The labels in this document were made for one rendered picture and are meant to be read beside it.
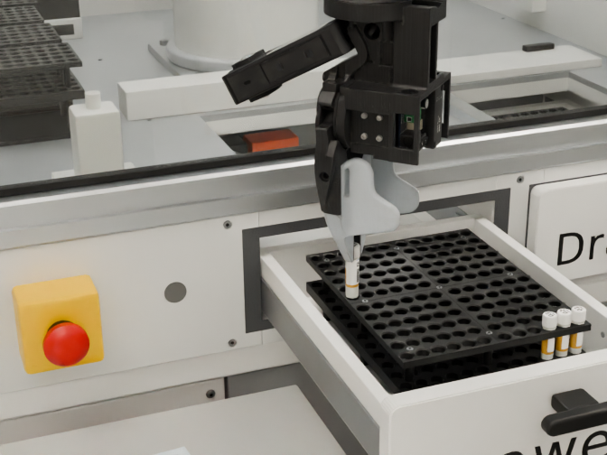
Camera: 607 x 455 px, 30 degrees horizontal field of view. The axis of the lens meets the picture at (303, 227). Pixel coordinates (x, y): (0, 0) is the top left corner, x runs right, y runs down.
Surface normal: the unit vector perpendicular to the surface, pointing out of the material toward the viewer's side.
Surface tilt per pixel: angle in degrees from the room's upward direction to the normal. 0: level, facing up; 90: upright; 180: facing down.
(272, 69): 92
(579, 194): 90
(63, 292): 0
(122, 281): 90
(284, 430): 0
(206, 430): 0
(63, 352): 92
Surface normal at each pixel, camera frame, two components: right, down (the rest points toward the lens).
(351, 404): -0.94, 0.15
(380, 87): -0.01, -0.92
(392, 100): -0.43, 0.36
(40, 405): 0.35, 0.37
